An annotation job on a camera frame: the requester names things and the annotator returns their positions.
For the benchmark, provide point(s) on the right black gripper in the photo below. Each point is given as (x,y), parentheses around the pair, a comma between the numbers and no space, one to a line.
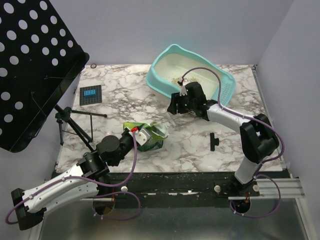
(178,102)

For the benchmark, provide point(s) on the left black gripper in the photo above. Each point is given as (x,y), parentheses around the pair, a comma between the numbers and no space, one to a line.
(126,132)

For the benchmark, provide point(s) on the clear plastic scoop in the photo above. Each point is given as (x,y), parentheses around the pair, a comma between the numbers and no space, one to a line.
(171,120)

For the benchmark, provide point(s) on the green litter bag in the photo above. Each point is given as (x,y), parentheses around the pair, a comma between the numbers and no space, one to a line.
(159,132)

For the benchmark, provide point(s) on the teal white litter box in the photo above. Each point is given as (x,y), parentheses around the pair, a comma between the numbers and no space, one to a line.
(168,68)

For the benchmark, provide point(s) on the black bag clip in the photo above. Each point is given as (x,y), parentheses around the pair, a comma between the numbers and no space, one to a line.
(214,141)

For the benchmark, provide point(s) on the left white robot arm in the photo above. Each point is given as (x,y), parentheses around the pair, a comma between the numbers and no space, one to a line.
(87,178)

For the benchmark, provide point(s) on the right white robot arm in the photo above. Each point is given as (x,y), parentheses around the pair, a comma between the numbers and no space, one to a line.
(257,139)

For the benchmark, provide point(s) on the beige litter pellets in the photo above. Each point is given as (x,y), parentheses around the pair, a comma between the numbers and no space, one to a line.
(191,80)

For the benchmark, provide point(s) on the black stand tripod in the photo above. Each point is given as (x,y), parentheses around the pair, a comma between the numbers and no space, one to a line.
(64,116)

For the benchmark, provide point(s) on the dark grey lego baseplate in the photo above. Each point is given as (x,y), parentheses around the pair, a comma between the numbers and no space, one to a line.
(93,100)

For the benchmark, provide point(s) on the blue lego brick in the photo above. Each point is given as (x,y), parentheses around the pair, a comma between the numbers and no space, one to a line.
(89,93)

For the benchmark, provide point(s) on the black perforated music stand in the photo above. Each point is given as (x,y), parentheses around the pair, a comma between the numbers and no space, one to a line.
(39,60)

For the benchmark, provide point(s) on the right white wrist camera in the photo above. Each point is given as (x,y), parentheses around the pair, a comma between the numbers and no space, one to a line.
(182,83)

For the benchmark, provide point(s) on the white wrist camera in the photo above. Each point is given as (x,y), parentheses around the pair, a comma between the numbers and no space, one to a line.
(141,135)
(182,83)

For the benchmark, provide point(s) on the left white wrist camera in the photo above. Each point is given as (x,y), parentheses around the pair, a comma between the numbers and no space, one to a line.
(141,135)

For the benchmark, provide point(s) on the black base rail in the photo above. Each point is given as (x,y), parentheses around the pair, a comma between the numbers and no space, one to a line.
(178,190)

